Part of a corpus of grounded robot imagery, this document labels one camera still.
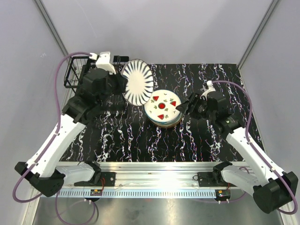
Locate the white slotted cable duct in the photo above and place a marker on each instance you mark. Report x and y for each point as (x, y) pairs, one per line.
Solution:
(146, 193)

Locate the black wire dish rack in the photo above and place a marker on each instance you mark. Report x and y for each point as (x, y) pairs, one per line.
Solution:
(78, 66)

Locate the aluminium frame post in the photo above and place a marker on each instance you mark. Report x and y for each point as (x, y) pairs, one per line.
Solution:
(50, 25)
(259, 30)

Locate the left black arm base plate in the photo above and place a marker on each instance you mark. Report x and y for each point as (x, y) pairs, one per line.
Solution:
(104, 178)

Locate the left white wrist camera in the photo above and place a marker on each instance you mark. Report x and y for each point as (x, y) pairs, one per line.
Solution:
(103, 61)

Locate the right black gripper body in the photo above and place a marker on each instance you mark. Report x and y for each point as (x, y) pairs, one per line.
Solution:
(199, 108)

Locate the left aluminium frame post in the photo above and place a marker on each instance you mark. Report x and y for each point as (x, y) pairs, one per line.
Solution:
(50, 25)

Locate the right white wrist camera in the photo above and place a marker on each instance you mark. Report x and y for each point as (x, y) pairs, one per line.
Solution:
(208, 87)

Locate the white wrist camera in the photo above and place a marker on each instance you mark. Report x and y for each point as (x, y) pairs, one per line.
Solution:
(208, 87)
(103, 61)

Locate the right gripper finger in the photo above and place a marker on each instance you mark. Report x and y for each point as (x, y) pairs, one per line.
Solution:
(187, 105)
(184, 110)

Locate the black marble pattern mat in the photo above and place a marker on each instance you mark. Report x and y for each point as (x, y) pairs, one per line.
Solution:
(129, 136)

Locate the white plate watermelon pattern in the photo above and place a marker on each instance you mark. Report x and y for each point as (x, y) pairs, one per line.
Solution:
(161, 107)

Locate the right aluminium frame post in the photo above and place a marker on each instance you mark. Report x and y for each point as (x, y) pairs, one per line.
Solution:
(259, 30)

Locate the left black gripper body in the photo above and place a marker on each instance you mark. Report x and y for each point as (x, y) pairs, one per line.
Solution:
(113, 85)

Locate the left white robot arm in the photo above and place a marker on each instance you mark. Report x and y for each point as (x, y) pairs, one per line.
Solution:
(42, 171)

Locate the stack of remaining plates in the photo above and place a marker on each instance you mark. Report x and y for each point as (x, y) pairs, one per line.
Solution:
(166, 122)

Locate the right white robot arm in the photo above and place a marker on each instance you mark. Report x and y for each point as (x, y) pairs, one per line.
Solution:
(269, 185)

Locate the aluminium mounting rail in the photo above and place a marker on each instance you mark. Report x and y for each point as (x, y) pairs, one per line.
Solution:
(156, 175)

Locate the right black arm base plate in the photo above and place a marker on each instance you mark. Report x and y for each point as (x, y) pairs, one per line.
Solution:
(211, 179)

